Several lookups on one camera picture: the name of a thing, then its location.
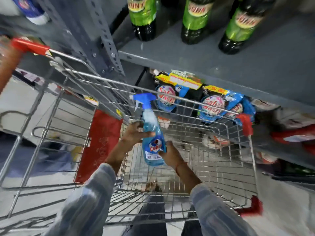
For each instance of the blue laundry pouch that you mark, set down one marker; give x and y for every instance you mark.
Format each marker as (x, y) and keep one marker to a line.
(212, 106)
(247, 105)
(167, 98)

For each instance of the person's left hand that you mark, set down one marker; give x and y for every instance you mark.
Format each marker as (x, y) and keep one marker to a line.
(133, 137)

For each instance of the person's right leg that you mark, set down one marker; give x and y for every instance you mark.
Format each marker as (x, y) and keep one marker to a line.
(192, 228)

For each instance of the person's right forearm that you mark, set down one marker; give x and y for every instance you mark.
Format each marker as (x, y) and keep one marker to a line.
(216, 213)

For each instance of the blue Colin spray bottle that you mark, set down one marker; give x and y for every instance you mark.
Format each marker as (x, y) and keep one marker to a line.
(149, 120)

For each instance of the person's left forearm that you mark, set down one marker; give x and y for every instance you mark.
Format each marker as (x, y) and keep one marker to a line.
(86, 206)

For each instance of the white orange packet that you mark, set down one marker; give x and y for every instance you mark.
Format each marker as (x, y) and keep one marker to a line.
(267, 158)
(214, 141)

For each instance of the row of dark bottles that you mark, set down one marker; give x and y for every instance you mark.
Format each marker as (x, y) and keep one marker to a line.
(142, 14)

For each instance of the yellow price tag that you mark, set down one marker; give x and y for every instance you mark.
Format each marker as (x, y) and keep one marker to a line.
(183, 82)

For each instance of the white bottle red cap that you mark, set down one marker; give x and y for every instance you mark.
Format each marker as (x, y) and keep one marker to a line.
(29, 7)

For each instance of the person's right hand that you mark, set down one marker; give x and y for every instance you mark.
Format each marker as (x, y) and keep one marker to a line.
(172, 156)

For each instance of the person's left leg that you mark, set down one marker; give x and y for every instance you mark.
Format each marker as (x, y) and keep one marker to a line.
(150, 218)

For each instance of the person's leg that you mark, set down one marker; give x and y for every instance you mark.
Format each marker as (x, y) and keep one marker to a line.
(192, 228)
(150, 218)

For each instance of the grey metal shelf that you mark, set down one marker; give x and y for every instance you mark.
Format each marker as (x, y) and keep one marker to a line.
(246, 71)

